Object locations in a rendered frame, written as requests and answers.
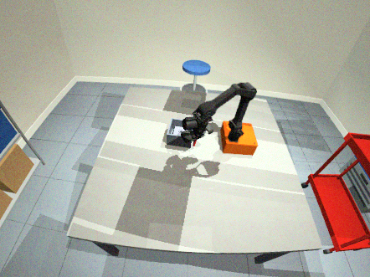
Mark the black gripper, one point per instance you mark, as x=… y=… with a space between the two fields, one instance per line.
x=196 y=134

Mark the white square plate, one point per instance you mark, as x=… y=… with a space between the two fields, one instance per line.
x=178 y=130

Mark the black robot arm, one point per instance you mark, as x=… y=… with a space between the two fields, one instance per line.
x=208 y=108

